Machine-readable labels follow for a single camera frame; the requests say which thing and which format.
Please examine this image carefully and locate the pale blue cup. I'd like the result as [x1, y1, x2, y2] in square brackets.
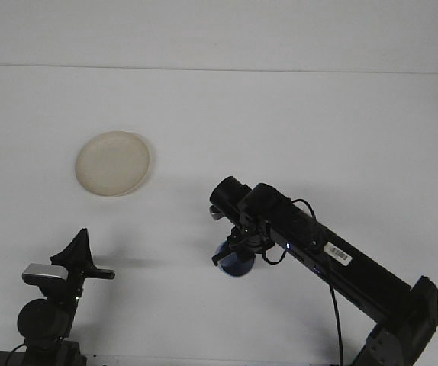
[217, 239, 257, 278]

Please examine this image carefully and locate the pale round plate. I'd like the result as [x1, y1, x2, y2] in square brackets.
[75, 130, 156, 198]

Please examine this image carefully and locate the arm's black cable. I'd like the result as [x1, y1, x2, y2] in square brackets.
[262, 197, 344, 366]
[7, 342, 27, 366]

